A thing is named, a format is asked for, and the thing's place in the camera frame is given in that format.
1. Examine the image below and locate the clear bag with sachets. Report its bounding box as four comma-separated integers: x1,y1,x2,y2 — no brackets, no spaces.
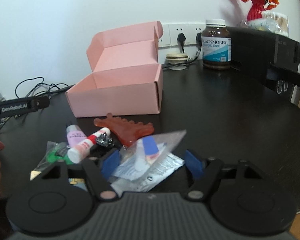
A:
109,130,186,196

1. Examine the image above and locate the green item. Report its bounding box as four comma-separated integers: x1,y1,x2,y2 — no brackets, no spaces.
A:
30,141,73,180

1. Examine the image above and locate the black rhinestone hair clip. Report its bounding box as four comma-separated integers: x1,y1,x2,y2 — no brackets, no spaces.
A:
90,133,122,158

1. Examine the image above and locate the red white small tube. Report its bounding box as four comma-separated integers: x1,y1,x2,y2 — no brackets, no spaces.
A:
68,127,111,164

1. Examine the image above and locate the purple cosmetic tube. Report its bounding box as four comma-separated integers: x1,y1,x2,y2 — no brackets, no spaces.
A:
66,124,87,148

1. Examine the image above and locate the orange translucent comb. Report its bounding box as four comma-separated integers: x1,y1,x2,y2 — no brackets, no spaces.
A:
94,113,154,147

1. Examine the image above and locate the pink cardboard box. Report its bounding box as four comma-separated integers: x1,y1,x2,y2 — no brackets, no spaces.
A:
66,21,163,118

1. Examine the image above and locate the black box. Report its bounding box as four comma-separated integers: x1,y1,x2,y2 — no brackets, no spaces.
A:
227,27,300,81

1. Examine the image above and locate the brown supplement bottle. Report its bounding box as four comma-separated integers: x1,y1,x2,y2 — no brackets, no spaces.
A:
202,19,231,69

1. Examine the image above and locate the black plug right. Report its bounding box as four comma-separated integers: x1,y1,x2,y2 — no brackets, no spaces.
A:
196,33,202,53

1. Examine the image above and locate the black plug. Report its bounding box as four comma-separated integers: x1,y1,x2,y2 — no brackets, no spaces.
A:
177,33,186,53
196,33,202,53

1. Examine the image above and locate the black plug left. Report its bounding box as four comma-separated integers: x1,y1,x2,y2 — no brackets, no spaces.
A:
177,33,186,53

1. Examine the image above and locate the plastic bag on box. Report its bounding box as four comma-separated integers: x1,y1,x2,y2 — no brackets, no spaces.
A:
237,19,268,31

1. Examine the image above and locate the cotton swab container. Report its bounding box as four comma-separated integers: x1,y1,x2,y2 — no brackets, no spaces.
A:
262,10,289,37

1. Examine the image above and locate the red vase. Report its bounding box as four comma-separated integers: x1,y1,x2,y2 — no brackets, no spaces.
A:
247,0,265,21

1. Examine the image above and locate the tangled black cable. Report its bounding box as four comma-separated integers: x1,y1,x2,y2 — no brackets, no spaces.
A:
14,76,76,100

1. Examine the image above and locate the white wall socket strip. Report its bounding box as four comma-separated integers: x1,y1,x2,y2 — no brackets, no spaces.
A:
159,23,205,48

